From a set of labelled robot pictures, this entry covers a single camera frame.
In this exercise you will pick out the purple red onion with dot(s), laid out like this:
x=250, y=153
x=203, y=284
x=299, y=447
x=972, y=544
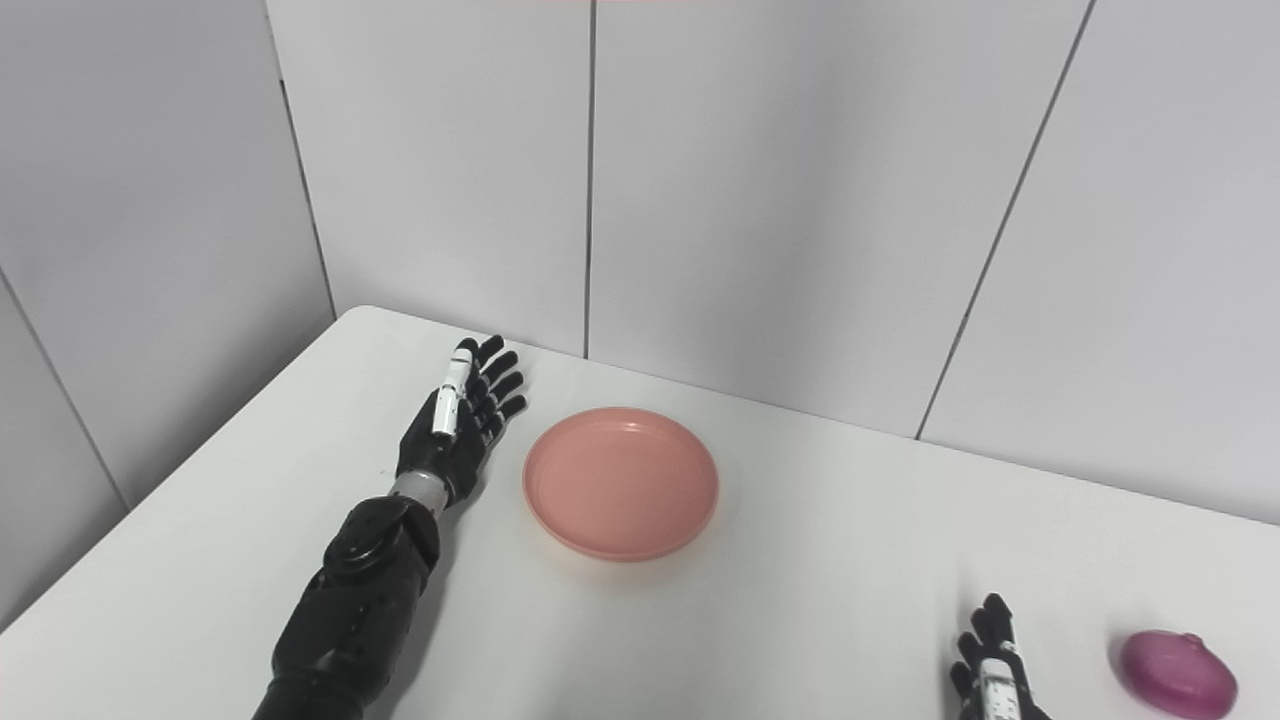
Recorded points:
x=1175, y=675

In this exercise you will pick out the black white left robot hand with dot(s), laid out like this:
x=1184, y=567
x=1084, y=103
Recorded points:
x=455, y=455

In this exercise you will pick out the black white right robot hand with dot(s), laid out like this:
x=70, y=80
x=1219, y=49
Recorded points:
x=995, y=685

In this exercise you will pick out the pink round plate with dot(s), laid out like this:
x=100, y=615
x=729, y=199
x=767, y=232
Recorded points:
x=620, y=483

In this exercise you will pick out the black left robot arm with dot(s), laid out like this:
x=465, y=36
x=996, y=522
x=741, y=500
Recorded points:
x=350, y=610

